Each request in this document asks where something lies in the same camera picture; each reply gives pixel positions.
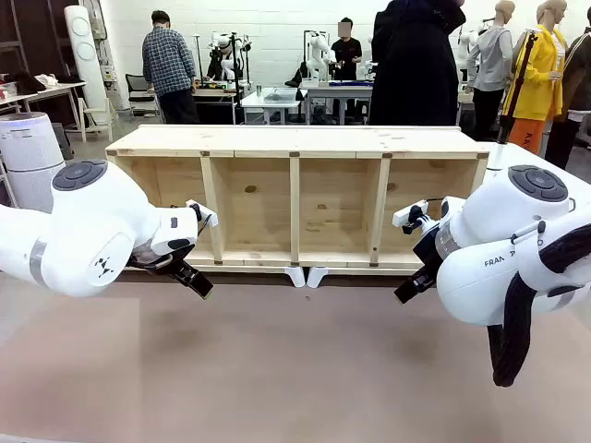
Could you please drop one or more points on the black office chair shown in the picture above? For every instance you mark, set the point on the black office chair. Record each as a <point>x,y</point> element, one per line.
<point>138,92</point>

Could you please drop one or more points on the mannequin in yellow jacket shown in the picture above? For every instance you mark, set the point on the mannequin in yellow jacket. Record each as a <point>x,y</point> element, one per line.
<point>540,83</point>

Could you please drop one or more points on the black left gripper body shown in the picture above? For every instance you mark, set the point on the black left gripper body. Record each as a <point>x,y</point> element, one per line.
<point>159,257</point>

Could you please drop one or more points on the white background robot with stand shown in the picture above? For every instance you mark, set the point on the white background robot with stand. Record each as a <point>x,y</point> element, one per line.
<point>226,51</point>

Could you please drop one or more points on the white cylindrical air purifier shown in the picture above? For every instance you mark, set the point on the white cylindrical air purifier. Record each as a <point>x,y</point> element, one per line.
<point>30,157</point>

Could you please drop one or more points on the long wooden shelf unit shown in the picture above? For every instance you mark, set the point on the long wooden shelf unit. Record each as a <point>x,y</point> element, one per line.
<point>295,184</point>

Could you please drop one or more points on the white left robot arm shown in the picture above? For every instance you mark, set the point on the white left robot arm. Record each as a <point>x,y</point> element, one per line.
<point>92,221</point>

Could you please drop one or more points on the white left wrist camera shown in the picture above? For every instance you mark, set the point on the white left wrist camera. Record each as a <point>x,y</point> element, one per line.
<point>205,216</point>

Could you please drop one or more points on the small white table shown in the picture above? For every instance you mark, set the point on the small white table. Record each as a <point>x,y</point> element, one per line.
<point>272,101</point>

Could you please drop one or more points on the white table with clothes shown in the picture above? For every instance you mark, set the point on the white table with clothes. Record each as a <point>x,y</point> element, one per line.
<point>41,92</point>

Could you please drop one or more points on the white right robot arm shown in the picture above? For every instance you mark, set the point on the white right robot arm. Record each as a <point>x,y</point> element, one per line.
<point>498,240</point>

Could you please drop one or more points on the white wooden stool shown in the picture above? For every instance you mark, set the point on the white wooden stool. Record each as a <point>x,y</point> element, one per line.
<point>98,117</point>

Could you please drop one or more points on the person in black t-shirt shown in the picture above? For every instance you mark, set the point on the person in black t-shirt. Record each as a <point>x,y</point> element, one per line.
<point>346,53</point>

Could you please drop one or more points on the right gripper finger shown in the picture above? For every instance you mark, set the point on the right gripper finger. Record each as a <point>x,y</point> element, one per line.
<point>427,276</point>
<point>408,290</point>

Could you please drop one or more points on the mannequin in grey hoodie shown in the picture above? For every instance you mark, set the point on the mannequin in grey hoodie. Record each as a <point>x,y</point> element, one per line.
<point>491,55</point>

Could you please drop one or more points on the person in plaid shirt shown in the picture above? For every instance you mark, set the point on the person in plaid shirt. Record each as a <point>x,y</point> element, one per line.
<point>168,64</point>

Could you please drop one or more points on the person in black coat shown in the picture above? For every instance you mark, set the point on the person in black coat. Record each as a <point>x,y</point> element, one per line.
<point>411,69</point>

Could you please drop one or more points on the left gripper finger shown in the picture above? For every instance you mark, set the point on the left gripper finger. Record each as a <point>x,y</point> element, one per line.
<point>199,279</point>
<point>187,282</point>

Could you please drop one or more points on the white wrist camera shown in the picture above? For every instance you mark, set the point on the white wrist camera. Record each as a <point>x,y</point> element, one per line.
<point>205,216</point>
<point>408,214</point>

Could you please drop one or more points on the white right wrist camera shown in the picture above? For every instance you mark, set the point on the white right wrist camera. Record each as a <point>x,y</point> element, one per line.
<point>408,214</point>

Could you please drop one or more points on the tall white air conditioner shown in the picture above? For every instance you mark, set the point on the tall white air conditioner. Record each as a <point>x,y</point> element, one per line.
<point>88,60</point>

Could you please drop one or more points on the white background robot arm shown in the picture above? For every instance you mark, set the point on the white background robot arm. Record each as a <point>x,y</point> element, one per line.
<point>318,51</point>

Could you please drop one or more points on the black and yellow tripod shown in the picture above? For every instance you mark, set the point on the black and yellow tripod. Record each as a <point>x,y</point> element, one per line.
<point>515,92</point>

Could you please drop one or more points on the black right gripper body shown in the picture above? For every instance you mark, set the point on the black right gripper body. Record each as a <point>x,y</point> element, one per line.
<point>429,251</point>

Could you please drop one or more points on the grey workbench table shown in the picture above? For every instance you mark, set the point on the grey workbench table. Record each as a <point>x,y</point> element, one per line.
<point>337,92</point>

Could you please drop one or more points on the mannequin in brown jacket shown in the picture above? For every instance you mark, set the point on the mannequin in brown jacket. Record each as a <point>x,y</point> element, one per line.
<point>577,78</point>

